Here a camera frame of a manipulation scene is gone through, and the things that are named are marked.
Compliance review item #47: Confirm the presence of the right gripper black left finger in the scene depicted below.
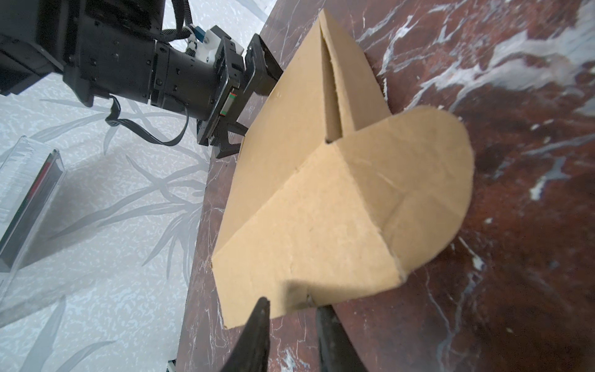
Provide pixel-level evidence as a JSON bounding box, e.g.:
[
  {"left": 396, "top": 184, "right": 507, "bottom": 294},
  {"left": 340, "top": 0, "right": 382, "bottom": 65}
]
[{"left": 220, "top": 297, "right": 271, "bottom": 372}]

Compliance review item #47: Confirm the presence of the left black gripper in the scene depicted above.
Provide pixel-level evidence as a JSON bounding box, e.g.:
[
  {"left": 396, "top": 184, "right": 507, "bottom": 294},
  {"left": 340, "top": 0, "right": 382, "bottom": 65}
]
[{"left": 148, "top": 33, "right": 284, "bottom": 160}]

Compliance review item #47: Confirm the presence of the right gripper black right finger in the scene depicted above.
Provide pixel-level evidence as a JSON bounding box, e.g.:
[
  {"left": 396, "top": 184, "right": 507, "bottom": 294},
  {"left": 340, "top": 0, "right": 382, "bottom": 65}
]
[{"left": 315, "top": 305, "right": 367, "bottom": 372}]

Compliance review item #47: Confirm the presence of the brown cardboard box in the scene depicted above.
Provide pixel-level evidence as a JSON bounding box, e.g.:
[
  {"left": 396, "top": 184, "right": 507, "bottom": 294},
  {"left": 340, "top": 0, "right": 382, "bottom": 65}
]
[{"left": 212, "top": 11, "right": 474, "bottom": 329}]

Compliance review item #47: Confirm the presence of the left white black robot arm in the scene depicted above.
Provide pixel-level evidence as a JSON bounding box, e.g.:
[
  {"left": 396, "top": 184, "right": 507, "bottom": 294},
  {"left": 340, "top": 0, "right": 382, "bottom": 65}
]
[{"left": 1, "top": 0, "right": 283, "bottom": 159}]

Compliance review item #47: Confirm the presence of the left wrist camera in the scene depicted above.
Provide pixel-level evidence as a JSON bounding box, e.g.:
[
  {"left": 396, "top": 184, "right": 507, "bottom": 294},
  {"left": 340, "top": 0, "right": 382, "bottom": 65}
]
[{"left": 185, "top": 24, "right": 244, "bottom": 66}]

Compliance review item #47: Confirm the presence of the left black corrugated cable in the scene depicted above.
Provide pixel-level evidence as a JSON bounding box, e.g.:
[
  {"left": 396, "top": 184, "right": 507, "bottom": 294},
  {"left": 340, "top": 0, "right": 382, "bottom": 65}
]
[{"left": 155, "top": 0, "right": 194, "bottom": 43}]

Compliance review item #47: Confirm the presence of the clear plastic wall bin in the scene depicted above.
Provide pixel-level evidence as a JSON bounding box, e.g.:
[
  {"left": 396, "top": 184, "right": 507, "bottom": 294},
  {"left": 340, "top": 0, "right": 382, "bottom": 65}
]
[{"left": 1, "top": 136, "right": 67, "bottom": 298}]

